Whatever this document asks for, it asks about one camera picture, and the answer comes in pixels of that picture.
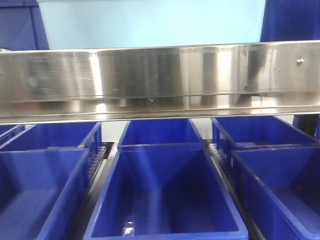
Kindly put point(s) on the dark blue bin back right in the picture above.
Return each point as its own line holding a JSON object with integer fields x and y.
{"x": 256, "y": 132}

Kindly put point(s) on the dark blue bin front centre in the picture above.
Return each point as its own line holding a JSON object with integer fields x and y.
{"x": 165, "y": 194}

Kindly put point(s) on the dark blue bin back left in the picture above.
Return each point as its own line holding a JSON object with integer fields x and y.
{"x": 58, "y": 135}

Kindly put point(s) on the dark blue bin front left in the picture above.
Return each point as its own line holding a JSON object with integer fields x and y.
{"x": 41, "y": 192}

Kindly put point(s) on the dark blue bin back centre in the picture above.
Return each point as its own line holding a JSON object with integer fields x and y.
{"x": 160, "y": 134}

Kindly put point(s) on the dark blue crate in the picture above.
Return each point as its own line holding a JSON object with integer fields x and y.
{"x": 291, "y": 20}
{"x": 21, "y": 26}

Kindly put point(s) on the dark blue crate top left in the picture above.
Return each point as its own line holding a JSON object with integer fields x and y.
{"x": 21, "y": 26}

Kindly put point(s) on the dark blue bin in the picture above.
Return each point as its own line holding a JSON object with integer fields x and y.
{"x": 256, "y": 132}
{"x": 41, "y": 192}
{"x": 165, "y": 194}
{"x": 58, "y": 135}
{"x": 280, "y": 190}
{"x": 160, "y": 134}

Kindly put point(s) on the light blue bin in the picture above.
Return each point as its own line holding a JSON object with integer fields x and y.
{"x": 89, "y": 24}

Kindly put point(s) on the dark blue crate top right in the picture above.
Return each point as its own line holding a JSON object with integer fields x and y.
{"x": 291, "y": 20}

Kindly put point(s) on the stainless steel shelf front rail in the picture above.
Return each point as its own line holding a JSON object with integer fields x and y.
{"x": 196, "y": 81}

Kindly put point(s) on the dark blue bin front right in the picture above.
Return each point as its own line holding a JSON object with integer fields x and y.
{"x": 280, "y": 190}

